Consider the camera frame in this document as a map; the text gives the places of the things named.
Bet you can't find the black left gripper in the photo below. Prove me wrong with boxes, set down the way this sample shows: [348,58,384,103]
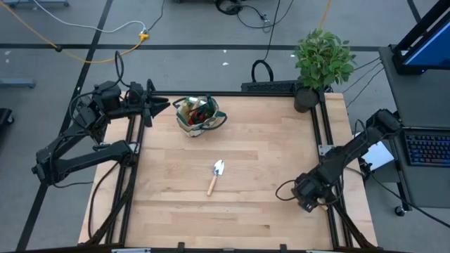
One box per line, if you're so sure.
[127,78,172,129]

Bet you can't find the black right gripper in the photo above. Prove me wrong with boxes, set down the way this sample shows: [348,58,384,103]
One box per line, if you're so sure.
[291,173,332,214]

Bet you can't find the beige green gardening bag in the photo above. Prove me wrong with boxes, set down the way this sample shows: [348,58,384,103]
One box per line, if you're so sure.
[171,93,229,138]

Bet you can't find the red black gardening glove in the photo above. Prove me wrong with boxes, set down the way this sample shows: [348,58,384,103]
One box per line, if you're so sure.
[187,109,212,127]

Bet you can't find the green handled pruners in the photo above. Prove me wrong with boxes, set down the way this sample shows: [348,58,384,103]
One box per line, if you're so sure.
[205,94,217,119]

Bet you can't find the wooden handled silver trowel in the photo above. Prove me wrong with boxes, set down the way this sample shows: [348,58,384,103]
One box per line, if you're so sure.
[206,159,226,197]

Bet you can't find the white paper sheet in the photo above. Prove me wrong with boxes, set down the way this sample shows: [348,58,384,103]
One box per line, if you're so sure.
[352,131,396,172]

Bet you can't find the black power strip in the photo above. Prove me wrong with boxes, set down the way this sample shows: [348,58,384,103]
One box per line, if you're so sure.
[240,79,304,94]

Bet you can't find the black backlit keyboard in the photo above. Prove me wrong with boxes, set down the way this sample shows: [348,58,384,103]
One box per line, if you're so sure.
[403,131,450,169]

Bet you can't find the green potted plant black pot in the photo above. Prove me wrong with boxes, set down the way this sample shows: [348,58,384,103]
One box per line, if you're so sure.
[292,27,358,115]

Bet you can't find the grey desk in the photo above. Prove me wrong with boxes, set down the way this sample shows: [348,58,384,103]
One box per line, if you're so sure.
[378,44,450,218]

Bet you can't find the grey furniture foot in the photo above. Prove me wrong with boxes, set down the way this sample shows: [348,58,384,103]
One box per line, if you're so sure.
[0,77,37,90]

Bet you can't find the black caster base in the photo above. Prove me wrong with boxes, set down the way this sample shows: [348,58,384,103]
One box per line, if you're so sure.
[0,107,15,127]

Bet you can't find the black monitor blue screen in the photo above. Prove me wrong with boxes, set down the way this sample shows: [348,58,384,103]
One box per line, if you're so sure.
[390,0,450,76]

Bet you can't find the black aluminium table frame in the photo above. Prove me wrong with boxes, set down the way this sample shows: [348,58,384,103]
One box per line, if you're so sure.
[77,89,380,253]

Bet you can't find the yellow extension cable with plug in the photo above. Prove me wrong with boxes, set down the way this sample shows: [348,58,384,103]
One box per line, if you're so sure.
[0,0,151,65]

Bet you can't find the black looped cable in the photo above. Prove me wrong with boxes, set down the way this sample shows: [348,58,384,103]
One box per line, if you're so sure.
[250,0,283,84]

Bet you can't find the black cable coil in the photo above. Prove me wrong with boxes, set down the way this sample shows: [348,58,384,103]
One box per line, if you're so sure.
[213,0,244,16]

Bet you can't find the white cable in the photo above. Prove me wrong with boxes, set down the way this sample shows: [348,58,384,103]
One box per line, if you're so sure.
[32,0,147,35]

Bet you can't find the thick yellow cable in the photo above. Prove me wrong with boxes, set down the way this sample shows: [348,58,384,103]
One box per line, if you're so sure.
[317,0,334,32]

